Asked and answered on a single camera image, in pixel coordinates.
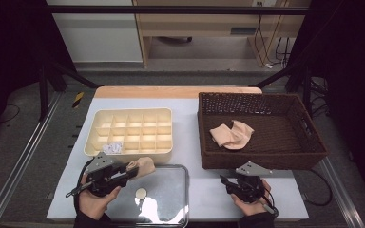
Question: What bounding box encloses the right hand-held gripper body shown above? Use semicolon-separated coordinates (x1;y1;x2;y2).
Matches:
226;160;273;204

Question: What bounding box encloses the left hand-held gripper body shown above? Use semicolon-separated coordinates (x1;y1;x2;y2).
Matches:
83;150;131;198

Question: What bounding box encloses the beige sock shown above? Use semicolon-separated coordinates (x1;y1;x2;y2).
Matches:
126;156;157;181
209;119;256;151

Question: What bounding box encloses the white sock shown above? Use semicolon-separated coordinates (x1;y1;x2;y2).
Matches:
102;142;125;156

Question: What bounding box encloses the cream divided storage box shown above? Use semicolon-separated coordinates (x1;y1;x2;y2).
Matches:
84;107;174;165

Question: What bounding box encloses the clear box lid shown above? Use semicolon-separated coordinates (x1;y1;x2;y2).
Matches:
106;163;191;228

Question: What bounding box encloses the brown wicker basket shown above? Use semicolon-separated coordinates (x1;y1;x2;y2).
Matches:
197;91;329;171

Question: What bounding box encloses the person's right hand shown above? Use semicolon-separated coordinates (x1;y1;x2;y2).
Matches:
230;179;272;218

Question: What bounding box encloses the person's left hand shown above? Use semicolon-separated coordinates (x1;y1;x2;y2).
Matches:
78;173;123;221

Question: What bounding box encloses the yellow black striped marker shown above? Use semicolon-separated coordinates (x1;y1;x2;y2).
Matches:
71;91;86;109

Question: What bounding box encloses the white cabinet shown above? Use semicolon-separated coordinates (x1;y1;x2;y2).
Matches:
46;0;144;64

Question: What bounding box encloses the black curtain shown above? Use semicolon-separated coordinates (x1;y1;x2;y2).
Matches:
0;0;77;151
286;0;365;219

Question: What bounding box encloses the wooden desk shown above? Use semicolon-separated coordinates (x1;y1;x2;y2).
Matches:
132;0;312;68

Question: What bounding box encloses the black horizontal bar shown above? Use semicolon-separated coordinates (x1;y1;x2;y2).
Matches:
44;5;312;15

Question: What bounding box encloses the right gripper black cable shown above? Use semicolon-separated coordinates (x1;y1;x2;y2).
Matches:
259;186;280;219

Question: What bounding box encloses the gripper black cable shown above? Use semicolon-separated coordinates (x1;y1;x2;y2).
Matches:
259;186;280;219
65;158;97;217

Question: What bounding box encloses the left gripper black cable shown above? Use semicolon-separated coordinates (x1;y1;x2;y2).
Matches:
65;158;97;217

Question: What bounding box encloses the aluminium rail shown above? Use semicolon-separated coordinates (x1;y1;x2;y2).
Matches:
317;156;365;228
0;91;63;228

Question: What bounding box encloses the black cable bundle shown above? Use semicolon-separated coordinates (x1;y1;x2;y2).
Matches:
308;75;331;119

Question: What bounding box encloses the thin black floor cable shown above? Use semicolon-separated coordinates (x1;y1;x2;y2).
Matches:
0;104;22;125

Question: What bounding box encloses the black frame strut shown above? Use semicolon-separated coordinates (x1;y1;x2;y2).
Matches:
37;59;101;123
253;61;315;118

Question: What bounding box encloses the black desk cable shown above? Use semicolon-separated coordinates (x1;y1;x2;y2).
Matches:
274;36;292;68

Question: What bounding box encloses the yellow cable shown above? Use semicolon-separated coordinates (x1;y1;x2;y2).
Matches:
255;0;289;68

